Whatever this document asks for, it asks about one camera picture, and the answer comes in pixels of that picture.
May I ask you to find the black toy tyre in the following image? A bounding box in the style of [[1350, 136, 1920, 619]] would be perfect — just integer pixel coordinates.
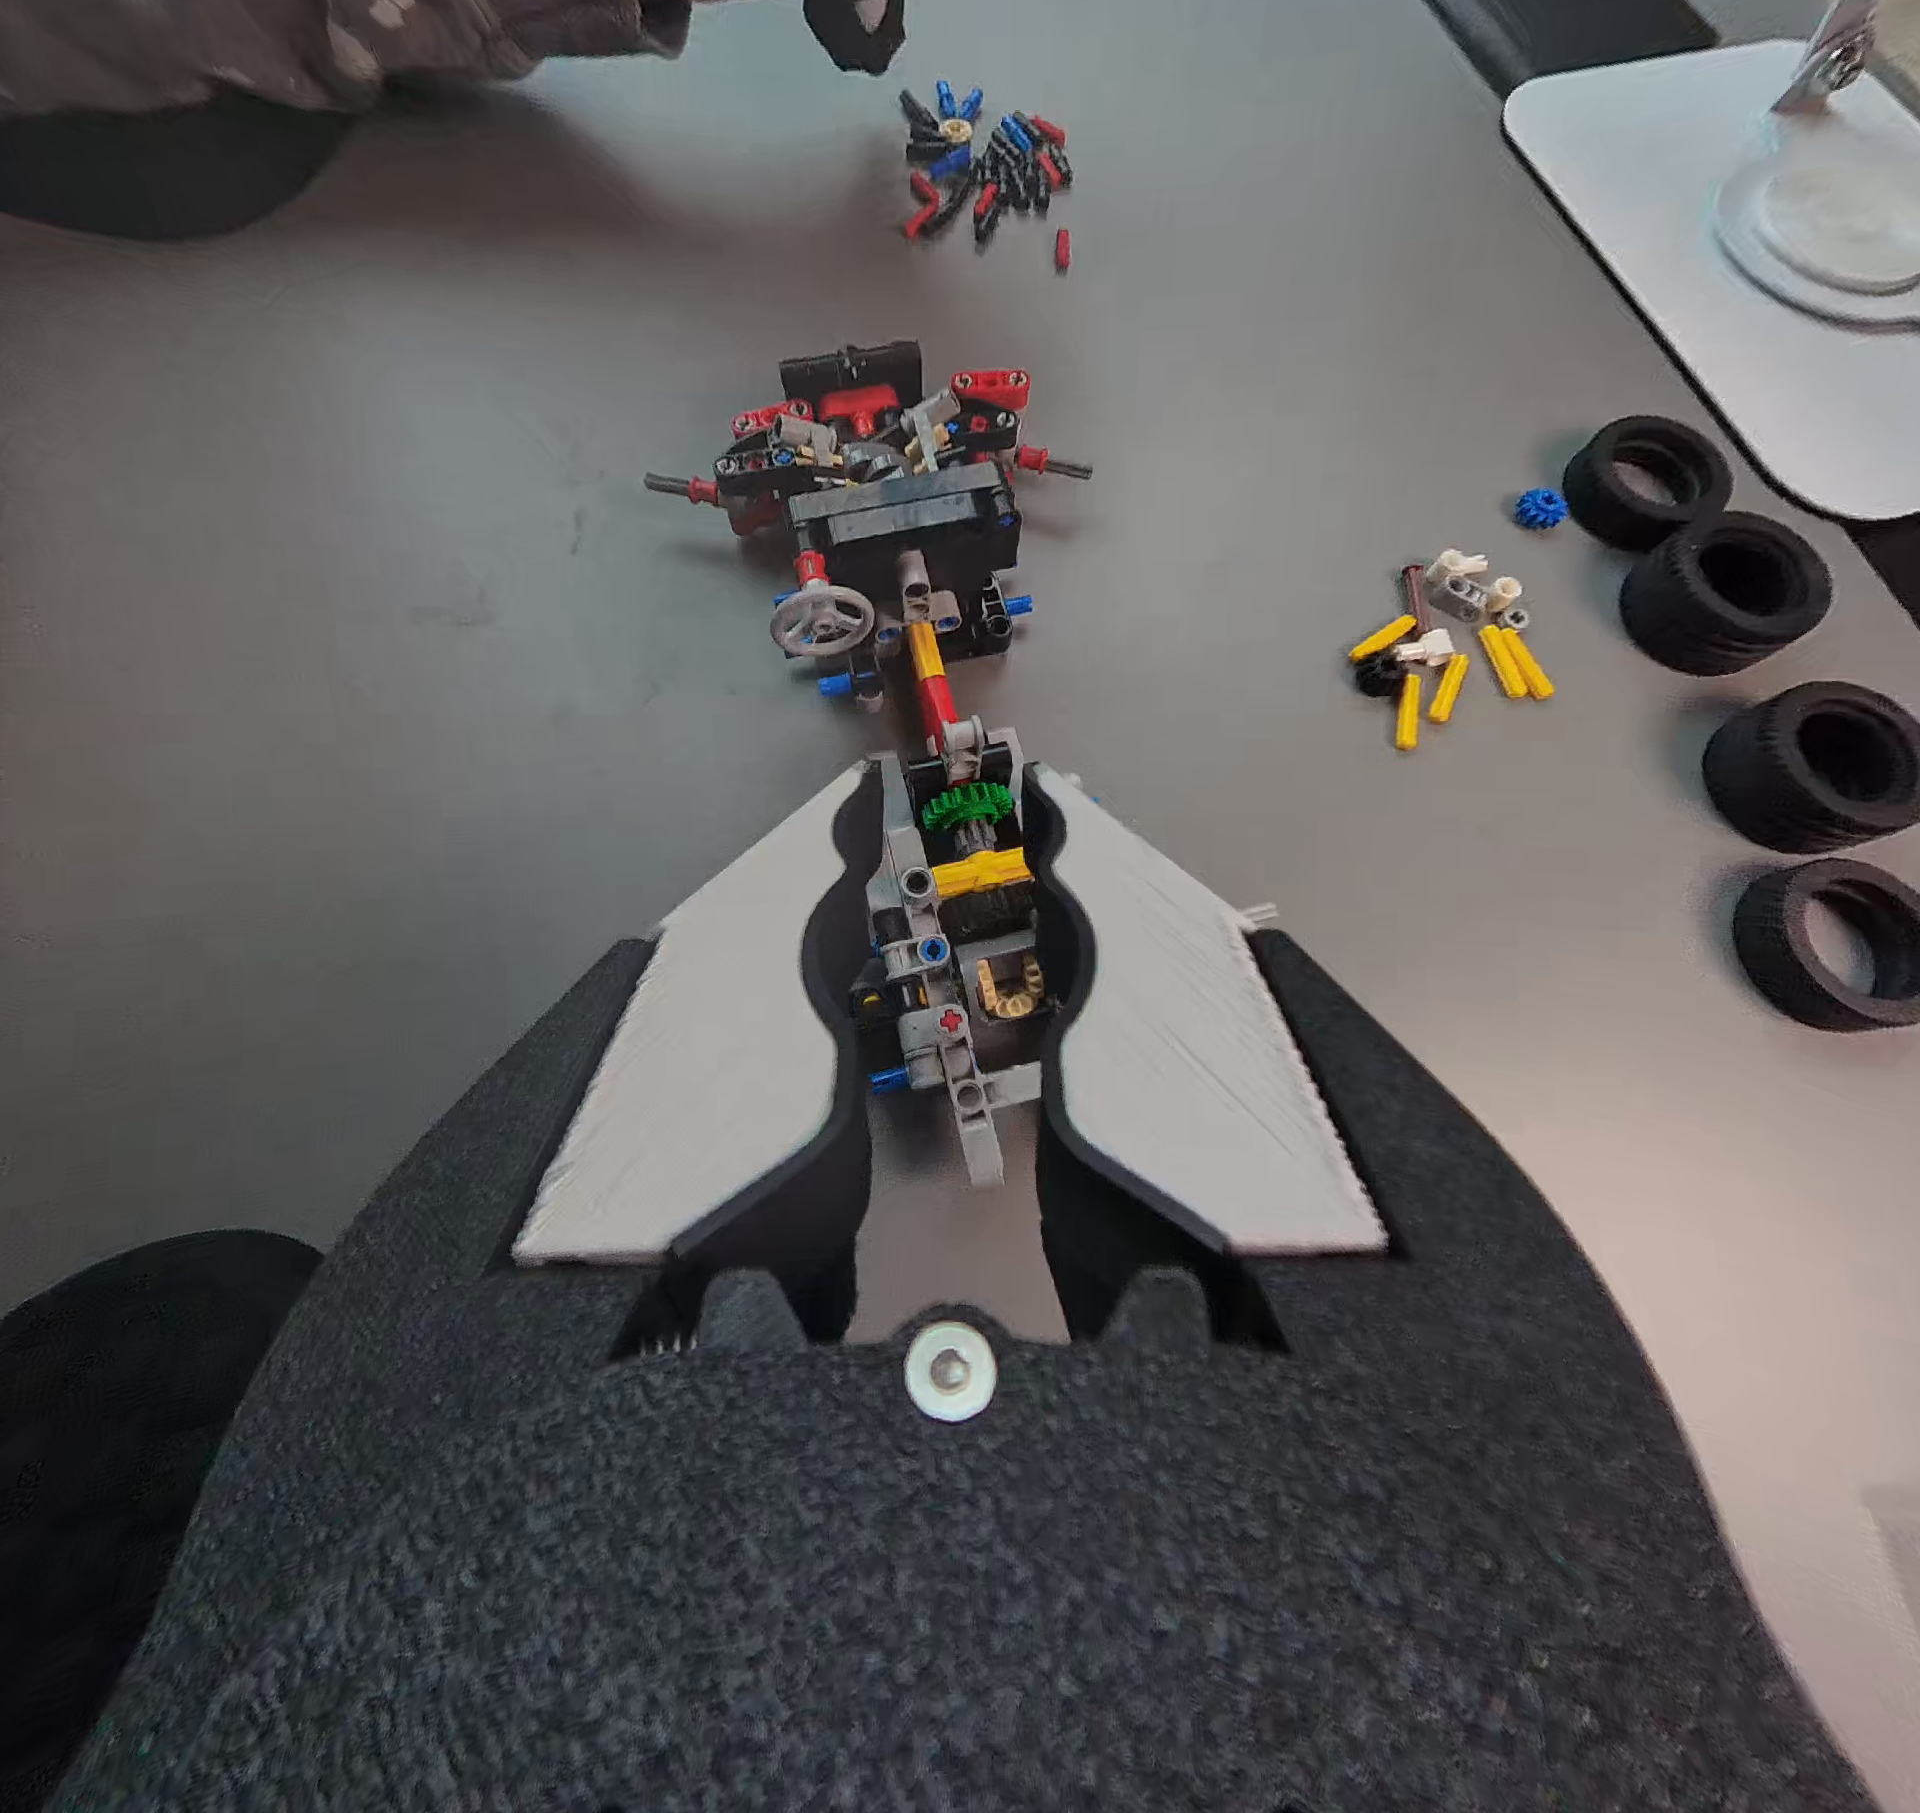
[[1703, 682, 1920, 854], [1620, 512, 1835, 680], [1560, 413, 1735, 552], [1733, 857, 1920, 1037]]

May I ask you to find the pile of small connector pins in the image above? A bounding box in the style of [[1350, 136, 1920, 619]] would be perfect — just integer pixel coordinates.
[[896, 77, 1076, 244]]

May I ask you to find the toy brick car chassis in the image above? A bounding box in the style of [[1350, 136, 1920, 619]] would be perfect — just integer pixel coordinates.
[[646, 339, 1094, 1193]]

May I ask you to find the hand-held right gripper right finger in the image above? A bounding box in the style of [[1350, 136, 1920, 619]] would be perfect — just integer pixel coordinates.
[[1023, 761, 1392, 1257]]

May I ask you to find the grey desk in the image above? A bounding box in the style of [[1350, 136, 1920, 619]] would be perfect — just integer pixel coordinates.
[[0, 0, 1920, 1813]]

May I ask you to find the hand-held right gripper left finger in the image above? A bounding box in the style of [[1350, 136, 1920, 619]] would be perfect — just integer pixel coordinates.
[[514, 757, 883, 1265]]

